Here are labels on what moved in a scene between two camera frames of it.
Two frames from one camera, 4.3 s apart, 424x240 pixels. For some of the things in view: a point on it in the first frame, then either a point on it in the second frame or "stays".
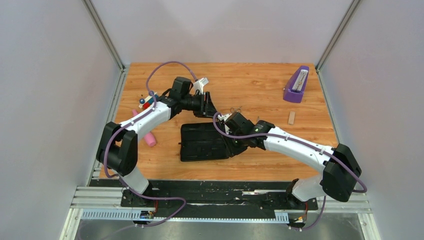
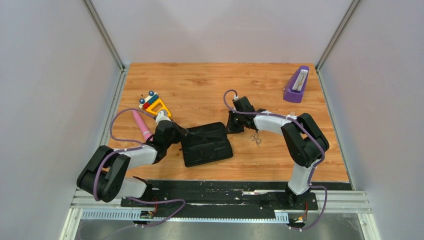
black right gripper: x=232 y=151 -> x=230 y=128
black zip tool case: x=202 y=141 stays
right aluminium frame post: x=342 y=25 stays
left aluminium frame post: x=100 y=26 stays
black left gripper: x=207 y=107 -> x=182 y=132
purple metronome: x=296 y=84 stays
